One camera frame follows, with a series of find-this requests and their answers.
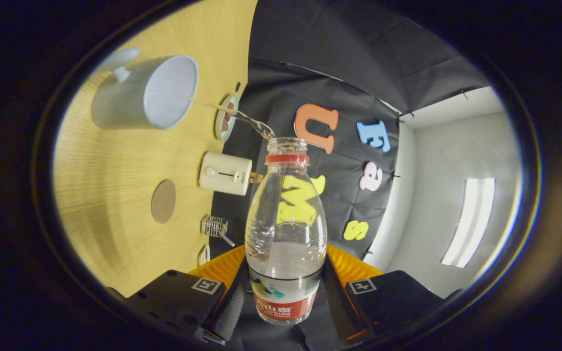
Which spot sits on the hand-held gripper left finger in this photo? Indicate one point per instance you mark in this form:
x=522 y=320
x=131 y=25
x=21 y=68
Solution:
x=234 y=307

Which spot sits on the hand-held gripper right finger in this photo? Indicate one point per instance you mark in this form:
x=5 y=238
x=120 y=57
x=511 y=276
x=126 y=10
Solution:
x=337 y=302

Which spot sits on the clear plastic bottle red label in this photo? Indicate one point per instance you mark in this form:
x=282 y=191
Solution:
x=286 y=219

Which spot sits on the clear juice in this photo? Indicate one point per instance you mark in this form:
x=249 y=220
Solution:
x=256 y=124

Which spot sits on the pale blue cup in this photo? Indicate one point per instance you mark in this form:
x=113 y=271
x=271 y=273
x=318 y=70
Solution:
x=125 y=105

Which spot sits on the white divided condiment dish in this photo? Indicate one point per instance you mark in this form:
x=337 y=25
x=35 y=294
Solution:
x=204 y=256

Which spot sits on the brown bread slice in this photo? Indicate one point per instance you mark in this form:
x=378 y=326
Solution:
x=256 y=177

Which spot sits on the white toaster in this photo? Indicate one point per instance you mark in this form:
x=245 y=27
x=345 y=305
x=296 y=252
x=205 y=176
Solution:
x=222 y=173

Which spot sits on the ceiling light panel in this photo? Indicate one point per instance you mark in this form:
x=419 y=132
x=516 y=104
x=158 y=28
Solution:
x=469 y=222

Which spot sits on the wooden table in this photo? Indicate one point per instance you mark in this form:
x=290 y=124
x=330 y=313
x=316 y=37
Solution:
x=115 y=195

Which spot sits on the pale green plate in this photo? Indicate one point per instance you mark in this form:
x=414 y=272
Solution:
x=218 y=127

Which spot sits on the reddish brown food piece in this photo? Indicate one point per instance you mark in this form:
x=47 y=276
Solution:
x=230 y=108
x=224 y=123

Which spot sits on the black backdrop cloth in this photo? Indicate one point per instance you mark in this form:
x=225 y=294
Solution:
x=359 y=63

